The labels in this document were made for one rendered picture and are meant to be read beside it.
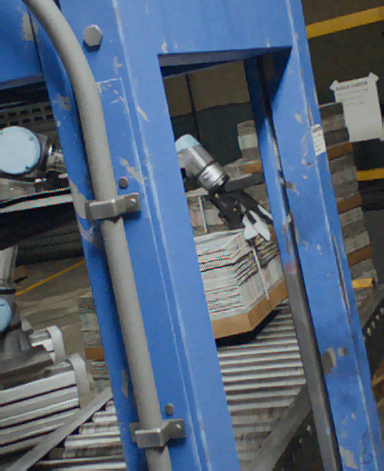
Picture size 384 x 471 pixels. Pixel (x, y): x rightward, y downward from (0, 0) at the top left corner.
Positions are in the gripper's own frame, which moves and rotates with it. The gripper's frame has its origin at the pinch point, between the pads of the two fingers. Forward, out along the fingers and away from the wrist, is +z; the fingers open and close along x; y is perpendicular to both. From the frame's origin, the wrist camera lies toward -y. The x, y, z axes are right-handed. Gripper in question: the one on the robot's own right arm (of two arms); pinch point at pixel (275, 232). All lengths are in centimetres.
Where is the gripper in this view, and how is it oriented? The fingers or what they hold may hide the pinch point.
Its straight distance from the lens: 261.5
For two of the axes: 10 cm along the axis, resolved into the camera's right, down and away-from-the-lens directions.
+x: -3.4, 1.8, -9.2
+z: 6.8, 7.2, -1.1
